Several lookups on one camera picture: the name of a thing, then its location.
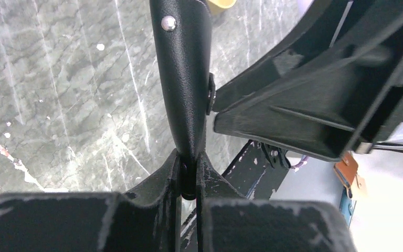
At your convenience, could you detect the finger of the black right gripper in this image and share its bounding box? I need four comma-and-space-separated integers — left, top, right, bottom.
214, 1, 403, 112
214, 80, 403, 161

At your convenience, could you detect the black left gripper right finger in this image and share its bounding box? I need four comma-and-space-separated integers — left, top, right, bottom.
196, 153, 356, 251

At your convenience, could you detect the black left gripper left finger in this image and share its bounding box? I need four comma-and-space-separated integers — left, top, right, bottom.
0, 152, 181, 251

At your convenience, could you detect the black leather card holder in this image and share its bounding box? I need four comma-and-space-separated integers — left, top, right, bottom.
150, 1, 212, 200

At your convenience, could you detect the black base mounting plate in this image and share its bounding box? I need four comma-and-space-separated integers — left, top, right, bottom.
181, 139, 293, 252

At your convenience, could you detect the beige oval tray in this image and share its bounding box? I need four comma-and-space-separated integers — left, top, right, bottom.
207, 0, 237, 15

